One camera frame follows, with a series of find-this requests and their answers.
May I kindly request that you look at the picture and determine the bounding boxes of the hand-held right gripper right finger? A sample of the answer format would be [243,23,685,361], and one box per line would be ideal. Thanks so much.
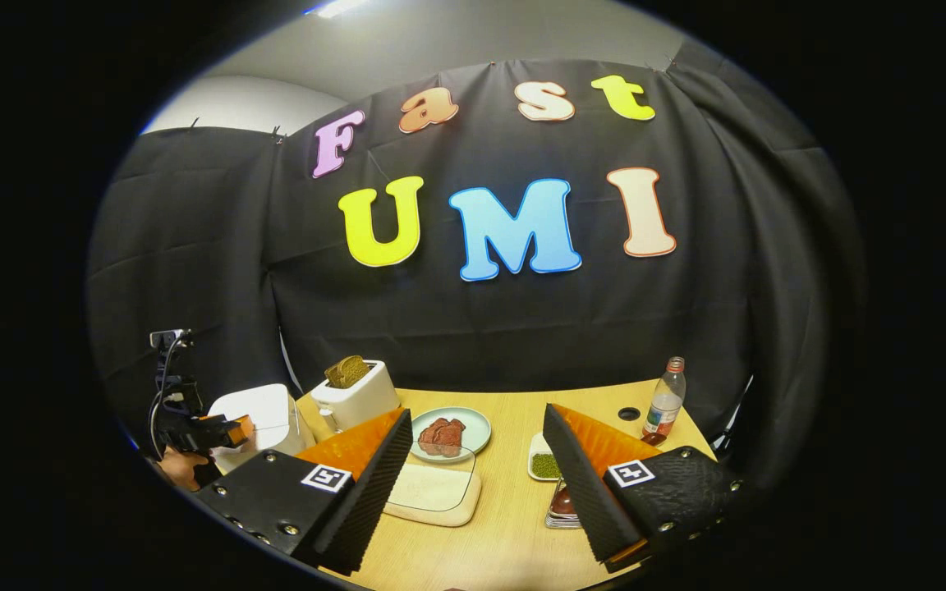
[543,402,745,574]

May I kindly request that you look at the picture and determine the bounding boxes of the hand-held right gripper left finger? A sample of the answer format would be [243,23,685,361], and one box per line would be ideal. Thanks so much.
[194,408,415,576]

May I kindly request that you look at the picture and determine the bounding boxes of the clear chopstick holder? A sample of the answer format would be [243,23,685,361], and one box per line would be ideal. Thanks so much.
[544,479,583,531]

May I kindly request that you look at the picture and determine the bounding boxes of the white rice cooker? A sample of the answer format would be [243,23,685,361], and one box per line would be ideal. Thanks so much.
[209,383,316,476]

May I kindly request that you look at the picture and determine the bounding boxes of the glass box of white rice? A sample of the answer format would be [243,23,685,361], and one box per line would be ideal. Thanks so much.
[383,443,483,529]

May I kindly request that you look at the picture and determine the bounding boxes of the white divided bean dish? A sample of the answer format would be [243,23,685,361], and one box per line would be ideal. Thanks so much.
[527,432,563,483]

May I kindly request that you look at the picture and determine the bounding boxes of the white toaster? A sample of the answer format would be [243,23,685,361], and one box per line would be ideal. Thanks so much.
[310,360,402,434]

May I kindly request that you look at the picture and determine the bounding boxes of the pale green plate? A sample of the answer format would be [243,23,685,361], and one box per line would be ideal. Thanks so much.
[410,407,493,465]

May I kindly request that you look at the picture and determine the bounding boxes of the clear plastic water bottle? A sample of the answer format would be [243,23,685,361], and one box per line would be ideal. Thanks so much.
[641,355,687,445]

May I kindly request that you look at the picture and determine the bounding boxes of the black backdrop cloth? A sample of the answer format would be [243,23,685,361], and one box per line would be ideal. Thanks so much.
[85,41,864,493]

